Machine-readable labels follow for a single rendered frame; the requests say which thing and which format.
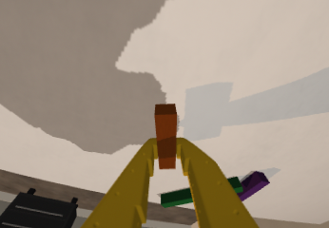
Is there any orange-brown rod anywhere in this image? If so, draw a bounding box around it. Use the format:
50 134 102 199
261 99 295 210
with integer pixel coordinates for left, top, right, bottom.
154 104 177 169

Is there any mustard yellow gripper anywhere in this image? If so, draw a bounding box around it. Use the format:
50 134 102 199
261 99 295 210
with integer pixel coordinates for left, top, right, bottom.
81 138 260 228

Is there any dark purple rod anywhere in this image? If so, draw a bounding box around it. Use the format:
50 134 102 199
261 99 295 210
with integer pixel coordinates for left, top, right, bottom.
237 171 270 201

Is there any green rod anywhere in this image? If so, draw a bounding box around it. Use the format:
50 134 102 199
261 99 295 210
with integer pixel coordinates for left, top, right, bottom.
161 177 243 208

